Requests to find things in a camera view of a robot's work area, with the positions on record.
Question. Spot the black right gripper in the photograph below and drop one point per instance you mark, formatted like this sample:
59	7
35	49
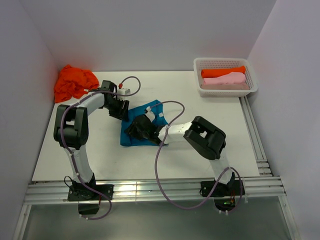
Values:
131	130

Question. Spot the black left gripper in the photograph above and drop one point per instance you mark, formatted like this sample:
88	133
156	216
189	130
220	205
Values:
122	113

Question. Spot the blue t shirt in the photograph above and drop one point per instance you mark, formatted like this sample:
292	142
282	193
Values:
128	141

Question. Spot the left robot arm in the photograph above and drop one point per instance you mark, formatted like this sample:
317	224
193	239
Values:
71	131

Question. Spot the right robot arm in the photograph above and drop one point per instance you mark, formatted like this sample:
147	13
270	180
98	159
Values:
207	139

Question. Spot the crumpled orange t shirt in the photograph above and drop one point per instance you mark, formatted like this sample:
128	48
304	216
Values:
74	82

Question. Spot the rolled beige t shirt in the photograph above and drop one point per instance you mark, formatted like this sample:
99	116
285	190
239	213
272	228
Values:
227	87

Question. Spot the white plastic basket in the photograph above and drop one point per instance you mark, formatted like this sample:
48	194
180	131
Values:
211	63

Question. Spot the rolled orange t shirt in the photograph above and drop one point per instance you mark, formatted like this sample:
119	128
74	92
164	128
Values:
218	72

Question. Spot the rolled pink t shirt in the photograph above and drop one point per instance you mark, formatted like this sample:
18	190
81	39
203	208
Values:
231	78

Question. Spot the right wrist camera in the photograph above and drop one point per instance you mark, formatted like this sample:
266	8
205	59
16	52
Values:
150	114

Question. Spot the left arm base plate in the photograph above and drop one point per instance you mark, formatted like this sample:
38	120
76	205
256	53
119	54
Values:
81	193

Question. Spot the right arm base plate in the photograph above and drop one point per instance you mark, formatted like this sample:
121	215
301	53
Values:
221	190

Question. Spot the aluminium front rail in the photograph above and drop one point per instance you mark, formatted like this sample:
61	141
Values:
50	193

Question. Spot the aluminium rail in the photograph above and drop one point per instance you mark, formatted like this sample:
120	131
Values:
50	193
259	153

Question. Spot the aluminium right rail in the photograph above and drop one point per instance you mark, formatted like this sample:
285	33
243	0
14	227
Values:
259	153

